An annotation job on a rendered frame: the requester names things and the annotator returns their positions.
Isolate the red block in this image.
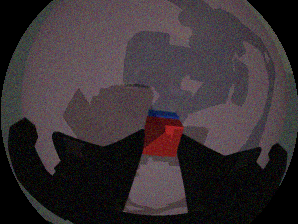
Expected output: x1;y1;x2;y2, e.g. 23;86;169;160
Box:
142;116;184;157

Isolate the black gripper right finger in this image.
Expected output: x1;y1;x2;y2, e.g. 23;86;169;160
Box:
177;133;262;213

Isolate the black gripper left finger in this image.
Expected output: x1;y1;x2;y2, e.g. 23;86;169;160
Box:
52;129;145;212

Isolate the blue block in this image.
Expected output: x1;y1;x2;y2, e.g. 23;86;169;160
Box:
148;109;180;120

